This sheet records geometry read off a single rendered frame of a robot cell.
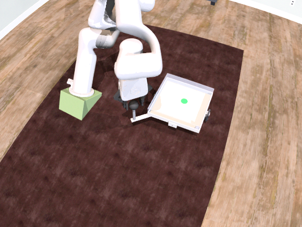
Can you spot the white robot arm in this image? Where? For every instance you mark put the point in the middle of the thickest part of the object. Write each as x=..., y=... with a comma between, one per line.
x=105, y=26

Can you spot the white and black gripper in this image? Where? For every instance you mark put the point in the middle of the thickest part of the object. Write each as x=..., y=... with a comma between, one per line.
x=131, y=89

